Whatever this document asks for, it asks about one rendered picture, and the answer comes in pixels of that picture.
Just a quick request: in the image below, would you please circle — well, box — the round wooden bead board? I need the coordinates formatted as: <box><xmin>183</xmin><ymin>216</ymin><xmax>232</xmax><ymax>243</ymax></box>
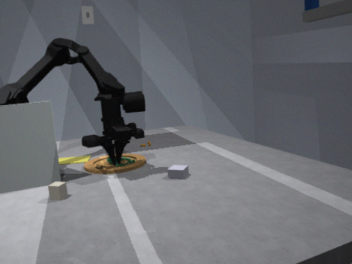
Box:
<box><xmin>84</xmin><ymin>154</ymin><xmax>145</xmax><ymax>174</ymax></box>

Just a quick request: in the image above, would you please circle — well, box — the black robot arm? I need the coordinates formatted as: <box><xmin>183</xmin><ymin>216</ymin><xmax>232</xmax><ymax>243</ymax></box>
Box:
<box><xmin>0</xmin><ymin>38</ymin><xmax>145</xmax><ymax>142</ymax></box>

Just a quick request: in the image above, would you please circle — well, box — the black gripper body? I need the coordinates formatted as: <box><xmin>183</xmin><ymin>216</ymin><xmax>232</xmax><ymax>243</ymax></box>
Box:
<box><xmin>81</xmin><ymin>114</ymin><xmax>145</xmax><ymax>148</ymax></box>

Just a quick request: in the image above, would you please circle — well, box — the small beige cube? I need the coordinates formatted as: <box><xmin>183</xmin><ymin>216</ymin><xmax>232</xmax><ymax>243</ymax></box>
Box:
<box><xmin>48</xmin><ymin>181</ymin><xmax>68</xmax><ymax>201</ymax></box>

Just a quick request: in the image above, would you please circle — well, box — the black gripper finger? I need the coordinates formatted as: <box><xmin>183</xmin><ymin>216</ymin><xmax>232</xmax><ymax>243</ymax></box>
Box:
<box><xmin>114</xmin><ymin>141</ymin><xmax>130</xmax><ymax>164</ymax></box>
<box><xmin>100</xmin><ymin>144</ymin><xmax>116</xmax><ymax>165</ymax></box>

